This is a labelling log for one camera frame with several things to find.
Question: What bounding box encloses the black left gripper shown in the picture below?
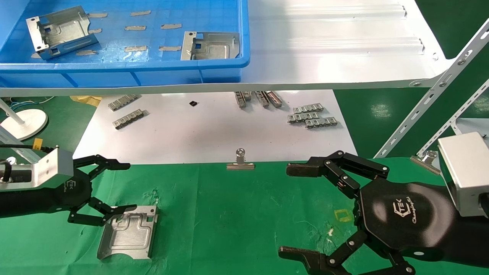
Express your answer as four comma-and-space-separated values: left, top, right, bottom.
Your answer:
53, 154, 137, 227

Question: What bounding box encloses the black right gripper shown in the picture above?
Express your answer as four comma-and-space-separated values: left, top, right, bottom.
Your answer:
278, 150, 459, 275

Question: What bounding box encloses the galvanised sheet metal bracket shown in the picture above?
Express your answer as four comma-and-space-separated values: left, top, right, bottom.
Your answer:
97, 205, 159, 260
180, 31, 240, 61
26, 6, 99, 60

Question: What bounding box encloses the green table cloth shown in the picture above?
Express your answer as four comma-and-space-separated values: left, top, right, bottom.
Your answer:
0, 157, 489, 275

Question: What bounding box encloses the silver binder clip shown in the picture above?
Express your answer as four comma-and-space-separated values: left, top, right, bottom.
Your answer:
226, 148, 255, 171
410, 150, 442, 175

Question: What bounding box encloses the yellow crumpled material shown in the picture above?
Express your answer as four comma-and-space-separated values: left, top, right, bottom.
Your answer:
70, 95, 103, 107

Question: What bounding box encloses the white round lamp base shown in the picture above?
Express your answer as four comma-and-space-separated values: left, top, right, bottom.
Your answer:
0, 99, 49, 141

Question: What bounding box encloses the white perforated angle bar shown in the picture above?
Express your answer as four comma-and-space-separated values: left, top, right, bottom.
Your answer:
374, 29, 489, 159
416, 78, 489, 158

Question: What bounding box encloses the white metal shelf panel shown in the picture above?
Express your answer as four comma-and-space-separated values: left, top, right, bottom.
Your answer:
0, 0, 456, 97

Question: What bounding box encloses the blue plastic bin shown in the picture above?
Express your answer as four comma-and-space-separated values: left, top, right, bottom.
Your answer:
0, 0, 251, 89

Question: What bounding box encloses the black cable with yellow tag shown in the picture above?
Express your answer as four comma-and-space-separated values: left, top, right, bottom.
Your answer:
0, 138, 58, 151

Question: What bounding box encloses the grey metal rail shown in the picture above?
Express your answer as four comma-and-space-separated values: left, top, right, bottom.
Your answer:
0, 126, 41, 165

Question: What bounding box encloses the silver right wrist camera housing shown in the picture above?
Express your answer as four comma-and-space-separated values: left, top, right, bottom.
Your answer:
437, 132, 489, 218

